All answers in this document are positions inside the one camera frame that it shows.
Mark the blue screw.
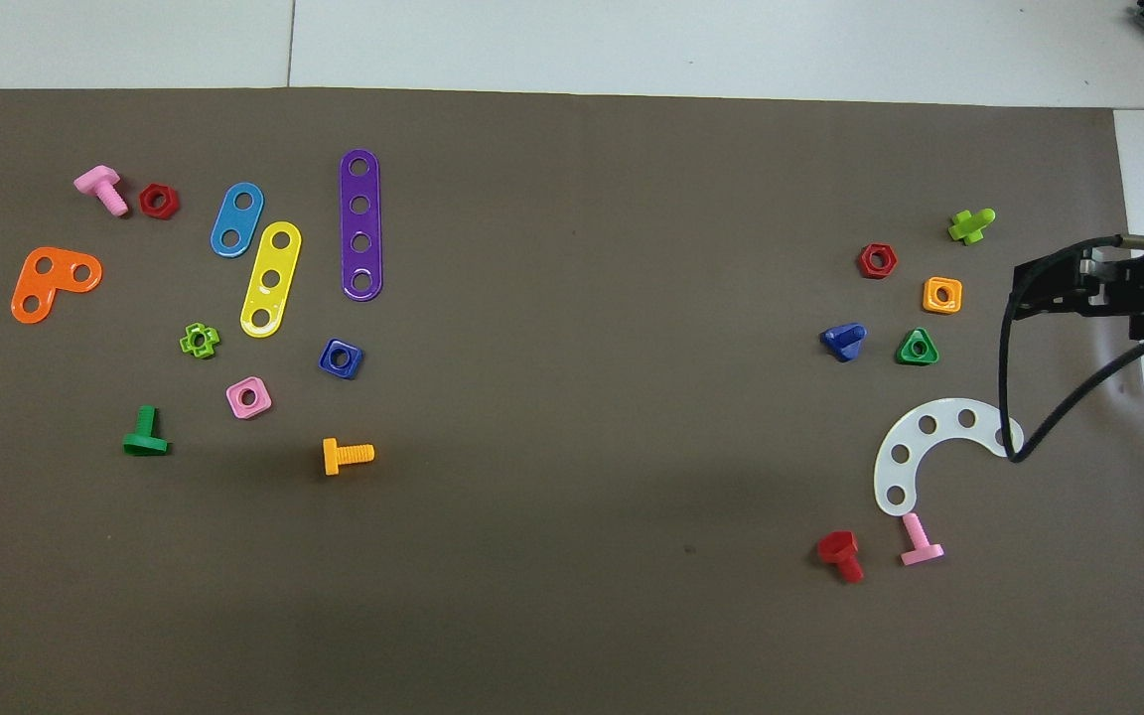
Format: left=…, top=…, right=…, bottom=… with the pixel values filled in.
left=820, top=323, right=869, bottom=363

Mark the blue square nut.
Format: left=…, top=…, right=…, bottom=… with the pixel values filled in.
left=318, top=339, right=365, bottom=380

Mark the lime green cross-head screw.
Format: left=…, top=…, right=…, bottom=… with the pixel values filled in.
left=947, top=208, right=997, bottom=246

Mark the green triangle nut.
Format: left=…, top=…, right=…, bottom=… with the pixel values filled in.
left=896, top=328, right=940, bottom=366

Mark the pink square-head screw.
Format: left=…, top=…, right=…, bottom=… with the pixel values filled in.
left=900, top=512, right=945, bottom=568
left=73, top=165, right=130, bottom=218

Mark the dark green screw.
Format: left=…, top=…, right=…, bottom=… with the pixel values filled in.
left=122, top=405, right=171, bottom=458

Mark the pink square nut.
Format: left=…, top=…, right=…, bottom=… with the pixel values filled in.
left=225, top=376, right=273, bottom=420

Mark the red hex-head screw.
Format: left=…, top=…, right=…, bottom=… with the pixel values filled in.
left=816, top=530, right=866, bottom=585

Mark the orange screw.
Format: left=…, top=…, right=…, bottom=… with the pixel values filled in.
left=322, top=438, right=375, bottom=477

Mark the orange angled three-hole plate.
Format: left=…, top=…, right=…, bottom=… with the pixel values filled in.
left=11, top=246, right=104, bottom=325

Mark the white curved five-hole plate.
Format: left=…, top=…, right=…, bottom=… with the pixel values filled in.
left=873, top=398, right=1025, bottom=517

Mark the blue two-hole strip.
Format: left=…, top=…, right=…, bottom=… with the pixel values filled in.
left=210, top=182, right=265, bottom=259

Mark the yellow three-hole strip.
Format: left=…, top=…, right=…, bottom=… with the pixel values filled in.
left=239, top=220, right=303, bottom=340

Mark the purple four-hole strip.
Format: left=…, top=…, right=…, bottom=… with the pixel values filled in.
left=339, top=149, right=384, bottom=302

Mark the brown table mat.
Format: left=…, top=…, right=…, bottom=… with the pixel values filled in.
left=0, top=87, right=1144, bottom=715

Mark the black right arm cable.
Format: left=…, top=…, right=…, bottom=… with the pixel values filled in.
left=997, top=234, right=1144, bottom=464

